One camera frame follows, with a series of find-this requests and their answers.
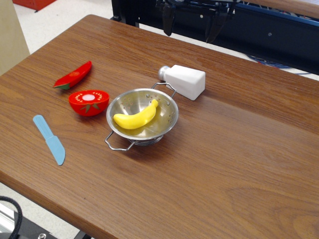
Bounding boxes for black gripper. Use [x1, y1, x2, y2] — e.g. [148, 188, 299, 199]
[156, 0, 240, 43]

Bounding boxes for yellow toy banana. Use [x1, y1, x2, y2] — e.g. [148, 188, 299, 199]
[113, 100, 159, 129]

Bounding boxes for small steel colander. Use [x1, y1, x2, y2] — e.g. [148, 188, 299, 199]
[105, 83, 179, 151]

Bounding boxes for white salt shaker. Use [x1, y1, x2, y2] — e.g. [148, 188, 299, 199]
[158, 65, 206, 101]

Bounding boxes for wooden table edge background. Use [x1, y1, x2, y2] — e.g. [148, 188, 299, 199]
[246, 0, 319, 18]

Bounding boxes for red toy tomato half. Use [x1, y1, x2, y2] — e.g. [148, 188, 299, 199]
[68, 90, 110, 117]

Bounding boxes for red toy chili pepper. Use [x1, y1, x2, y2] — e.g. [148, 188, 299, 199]
[53, 61, 92, 90]

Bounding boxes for red box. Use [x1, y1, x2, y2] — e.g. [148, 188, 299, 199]
[12, 0, 55, 11]

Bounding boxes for beige cabinet panel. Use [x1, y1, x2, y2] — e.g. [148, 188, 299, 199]
[0, 0, 30, 75]

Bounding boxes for light blue toy knife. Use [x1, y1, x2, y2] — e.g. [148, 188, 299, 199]
[33, 115, 66, 166]

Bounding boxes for black metal frame rail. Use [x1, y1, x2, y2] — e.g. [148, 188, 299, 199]
[112, 0, 319, 74]

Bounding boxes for blue cables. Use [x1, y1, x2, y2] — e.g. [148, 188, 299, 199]
[245, 54, 311, 76]

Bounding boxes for metal table leg bracket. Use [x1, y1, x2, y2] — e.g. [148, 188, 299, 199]
[0, 203, 87, 239]

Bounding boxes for black cable loop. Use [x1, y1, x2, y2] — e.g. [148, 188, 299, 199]
[0, 195, 23, 239]

